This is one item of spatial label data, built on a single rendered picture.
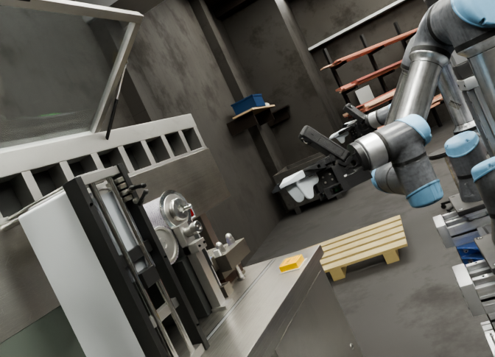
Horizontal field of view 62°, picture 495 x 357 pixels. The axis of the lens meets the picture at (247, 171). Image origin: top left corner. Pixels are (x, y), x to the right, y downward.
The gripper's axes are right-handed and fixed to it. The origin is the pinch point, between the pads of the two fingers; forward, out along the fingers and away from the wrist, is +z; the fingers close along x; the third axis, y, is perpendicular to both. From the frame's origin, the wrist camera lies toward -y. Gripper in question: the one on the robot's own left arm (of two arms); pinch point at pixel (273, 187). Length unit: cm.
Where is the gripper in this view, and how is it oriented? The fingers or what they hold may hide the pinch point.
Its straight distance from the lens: 87.8
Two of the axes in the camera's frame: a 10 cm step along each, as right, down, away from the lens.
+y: 4.3, 9.0, -0.9
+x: -0.4, 1.2, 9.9
